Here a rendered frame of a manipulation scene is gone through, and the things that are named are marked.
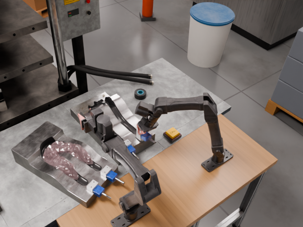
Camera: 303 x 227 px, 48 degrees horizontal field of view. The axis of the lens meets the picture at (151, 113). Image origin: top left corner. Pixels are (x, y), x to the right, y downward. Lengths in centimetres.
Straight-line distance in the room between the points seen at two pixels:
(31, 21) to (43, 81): 51
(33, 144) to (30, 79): 74
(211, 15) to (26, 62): 220
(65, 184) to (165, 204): 51
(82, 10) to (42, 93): 61
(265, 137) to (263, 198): 68
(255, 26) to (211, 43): 89
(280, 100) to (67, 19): 214
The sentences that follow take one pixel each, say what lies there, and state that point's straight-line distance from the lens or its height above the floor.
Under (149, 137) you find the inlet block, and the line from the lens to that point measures 186.
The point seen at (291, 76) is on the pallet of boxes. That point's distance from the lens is 333.
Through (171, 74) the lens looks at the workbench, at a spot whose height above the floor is 80.
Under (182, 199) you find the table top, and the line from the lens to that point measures 181.
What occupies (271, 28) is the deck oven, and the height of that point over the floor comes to 31.
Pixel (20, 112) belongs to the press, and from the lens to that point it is 230.
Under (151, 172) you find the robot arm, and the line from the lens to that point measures 134.
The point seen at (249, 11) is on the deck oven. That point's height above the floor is 37.
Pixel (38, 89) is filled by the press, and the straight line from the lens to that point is 245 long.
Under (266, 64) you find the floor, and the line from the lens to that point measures 431.
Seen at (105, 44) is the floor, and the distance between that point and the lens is 429.
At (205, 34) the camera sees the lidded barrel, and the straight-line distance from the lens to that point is 376.
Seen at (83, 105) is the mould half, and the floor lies 86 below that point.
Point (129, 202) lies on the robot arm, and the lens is 157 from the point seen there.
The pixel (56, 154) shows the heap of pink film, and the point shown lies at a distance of 187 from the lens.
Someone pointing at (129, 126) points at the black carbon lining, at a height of 88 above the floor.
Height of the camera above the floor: 232
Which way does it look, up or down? 44 degrees down
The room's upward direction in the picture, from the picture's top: 4 degrees clockwise
